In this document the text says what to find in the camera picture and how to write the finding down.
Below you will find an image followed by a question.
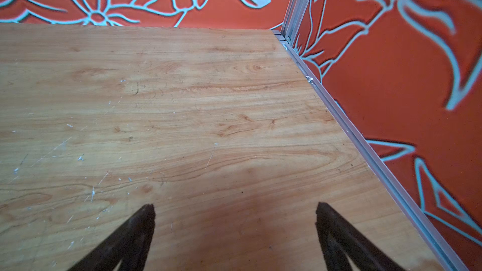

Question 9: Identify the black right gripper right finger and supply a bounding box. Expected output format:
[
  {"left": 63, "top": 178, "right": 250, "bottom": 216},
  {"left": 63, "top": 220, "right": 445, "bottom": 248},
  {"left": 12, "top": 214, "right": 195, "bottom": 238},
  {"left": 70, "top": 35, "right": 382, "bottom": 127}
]
[{"left": 315, "top": 203, "right": 403, "bottom": 270}]

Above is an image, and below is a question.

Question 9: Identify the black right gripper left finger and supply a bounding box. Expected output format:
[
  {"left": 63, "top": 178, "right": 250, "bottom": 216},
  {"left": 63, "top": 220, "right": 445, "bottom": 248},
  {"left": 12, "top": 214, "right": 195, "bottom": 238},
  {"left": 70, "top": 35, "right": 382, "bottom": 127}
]
[{"left": 70, "top": 204, "right": 156, "bottom": 270}]

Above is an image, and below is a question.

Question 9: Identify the aluminium frame rail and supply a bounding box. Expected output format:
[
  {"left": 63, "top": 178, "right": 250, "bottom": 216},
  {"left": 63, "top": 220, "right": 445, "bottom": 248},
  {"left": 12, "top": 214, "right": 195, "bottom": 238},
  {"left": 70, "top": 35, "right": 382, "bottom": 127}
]
[{"left": 277, "top": 0, "right": 468, "bottom": 270}]

